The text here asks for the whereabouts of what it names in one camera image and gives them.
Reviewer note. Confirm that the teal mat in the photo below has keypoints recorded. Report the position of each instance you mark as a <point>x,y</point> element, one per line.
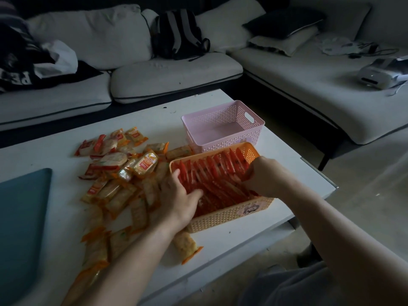
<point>22,232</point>

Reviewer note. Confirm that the pile of orange snack packets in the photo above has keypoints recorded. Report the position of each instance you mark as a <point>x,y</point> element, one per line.
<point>121,187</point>

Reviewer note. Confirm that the person's right forearm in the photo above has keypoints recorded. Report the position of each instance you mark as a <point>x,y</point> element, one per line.
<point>344,245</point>

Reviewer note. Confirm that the white hand fan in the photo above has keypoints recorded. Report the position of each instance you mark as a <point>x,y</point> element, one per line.
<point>338,46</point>

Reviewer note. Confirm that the light throw pillow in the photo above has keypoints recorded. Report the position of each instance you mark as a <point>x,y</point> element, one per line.
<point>287,42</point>

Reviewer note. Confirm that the dark throw pillow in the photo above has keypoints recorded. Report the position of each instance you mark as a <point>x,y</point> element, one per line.
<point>283,22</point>

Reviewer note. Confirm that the white sofa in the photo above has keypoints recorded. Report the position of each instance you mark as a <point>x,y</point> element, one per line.
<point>302,82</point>

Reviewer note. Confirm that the large white back cushion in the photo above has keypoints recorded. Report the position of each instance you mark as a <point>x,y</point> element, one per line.
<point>102,38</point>

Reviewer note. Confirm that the person's right hand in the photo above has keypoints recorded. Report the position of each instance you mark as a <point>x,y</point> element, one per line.
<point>269,176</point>

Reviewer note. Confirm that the orange woven plastic basket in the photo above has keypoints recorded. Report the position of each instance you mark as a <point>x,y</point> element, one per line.
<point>229,216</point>

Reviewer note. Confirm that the pink woven plastic basket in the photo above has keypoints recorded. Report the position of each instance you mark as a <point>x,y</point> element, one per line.
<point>223,127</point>

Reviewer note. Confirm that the person's grey trousers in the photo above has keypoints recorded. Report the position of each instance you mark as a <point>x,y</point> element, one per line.
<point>293,286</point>

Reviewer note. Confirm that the white projector device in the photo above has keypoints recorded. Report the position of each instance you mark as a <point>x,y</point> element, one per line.
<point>379,73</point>

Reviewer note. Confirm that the white plastic bag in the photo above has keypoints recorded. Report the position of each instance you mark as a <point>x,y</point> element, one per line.
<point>57,58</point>

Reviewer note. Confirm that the person's left thumb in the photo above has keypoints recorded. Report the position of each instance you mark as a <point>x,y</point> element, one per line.
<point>195,196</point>

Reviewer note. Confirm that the black backpack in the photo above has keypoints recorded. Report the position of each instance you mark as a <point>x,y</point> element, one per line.
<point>178,33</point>

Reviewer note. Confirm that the person's left forearm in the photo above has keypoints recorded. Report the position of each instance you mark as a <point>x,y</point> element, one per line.
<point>127,267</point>

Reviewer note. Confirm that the person's right fingers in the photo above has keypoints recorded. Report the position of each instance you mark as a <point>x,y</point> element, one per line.
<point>251,178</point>

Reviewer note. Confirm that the row of red snack packets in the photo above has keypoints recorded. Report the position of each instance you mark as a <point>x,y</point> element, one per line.
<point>220,184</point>

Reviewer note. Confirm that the person's left hand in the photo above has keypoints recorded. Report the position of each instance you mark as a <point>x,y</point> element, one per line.
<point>173,207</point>

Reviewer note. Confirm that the black printed clothing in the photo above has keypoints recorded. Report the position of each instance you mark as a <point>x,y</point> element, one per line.
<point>16,60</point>

